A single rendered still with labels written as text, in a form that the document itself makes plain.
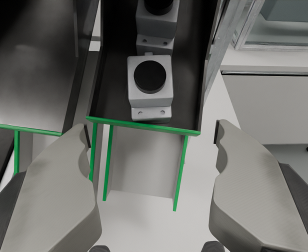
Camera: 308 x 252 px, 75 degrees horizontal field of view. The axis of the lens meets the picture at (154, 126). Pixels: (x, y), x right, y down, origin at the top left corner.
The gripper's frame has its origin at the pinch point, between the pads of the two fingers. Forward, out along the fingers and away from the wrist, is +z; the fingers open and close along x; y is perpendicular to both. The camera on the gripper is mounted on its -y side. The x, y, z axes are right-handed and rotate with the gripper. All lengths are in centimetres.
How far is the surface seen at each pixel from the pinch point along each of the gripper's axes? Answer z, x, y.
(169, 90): 7.1, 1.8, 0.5
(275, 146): 122, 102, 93
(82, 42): 14.2, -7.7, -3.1
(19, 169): 15.6, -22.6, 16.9
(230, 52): 84, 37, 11
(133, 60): 9.1, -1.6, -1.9
